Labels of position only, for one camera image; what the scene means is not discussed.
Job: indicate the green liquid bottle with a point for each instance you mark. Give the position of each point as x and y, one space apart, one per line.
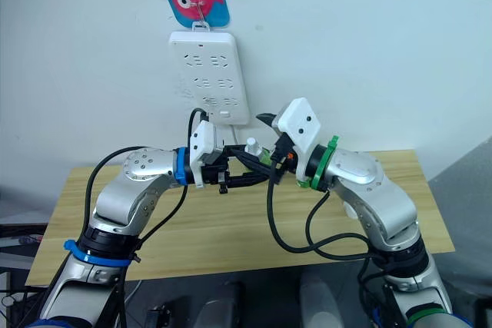
267 156

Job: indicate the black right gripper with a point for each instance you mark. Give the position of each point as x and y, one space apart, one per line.
285 159

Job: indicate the white mosquito repellent heater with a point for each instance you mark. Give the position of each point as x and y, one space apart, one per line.
253 146

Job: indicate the dark shelf with clutter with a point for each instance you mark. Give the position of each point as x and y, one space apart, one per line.
21 243

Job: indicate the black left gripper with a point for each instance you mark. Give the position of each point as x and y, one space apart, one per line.
215 176

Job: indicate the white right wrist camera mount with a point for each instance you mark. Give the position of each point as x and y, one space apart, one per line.
301 120

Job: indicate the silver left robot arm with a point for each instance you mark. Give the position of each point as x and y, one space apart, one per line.
123 197

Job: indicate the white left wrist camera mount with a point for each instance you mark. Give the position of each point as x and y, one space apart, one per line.
201 140

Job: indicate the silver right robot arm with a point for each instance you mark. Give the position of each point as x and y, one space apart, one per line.
384 205

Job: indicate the white power strip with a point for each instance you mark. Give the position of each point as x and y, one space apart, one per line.
209 74

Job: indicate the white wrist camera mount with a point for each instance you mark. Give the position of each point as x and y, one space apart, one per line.
301 120
201 140

